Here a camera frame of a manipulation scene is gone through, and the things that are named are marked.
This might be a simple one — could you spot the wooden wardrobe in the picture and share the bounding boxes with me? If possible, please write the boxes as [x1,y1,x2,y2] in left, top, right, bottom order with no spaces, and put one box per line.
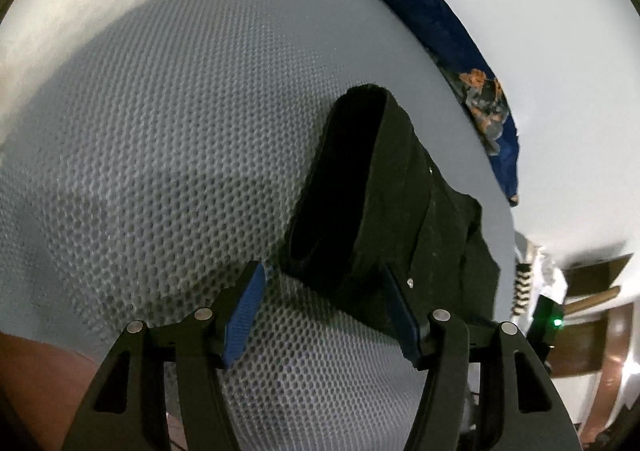
[549,254,639,450]

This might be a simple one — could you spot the black pants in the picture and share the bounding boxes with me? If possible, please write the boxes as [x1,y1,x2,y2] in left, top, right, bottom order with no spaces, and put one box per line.
[280,85,500,367]

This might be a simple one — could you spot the white patterned cloth pile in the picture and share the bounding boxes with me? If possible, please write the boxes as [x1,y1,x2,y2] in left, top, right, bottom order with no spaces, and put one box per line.
[511,232,568,333]

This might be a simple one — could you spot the grey mesh bed mattress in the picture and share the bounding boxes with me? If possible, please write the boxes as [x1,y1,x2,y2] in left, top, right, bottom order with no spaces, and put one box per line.
[0,0,519,451]

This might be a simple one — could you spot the navy floral blanket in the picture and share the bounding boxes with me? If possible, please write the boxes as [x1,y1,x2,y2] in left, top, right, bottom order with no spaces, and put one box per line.
[382,0,520,208]

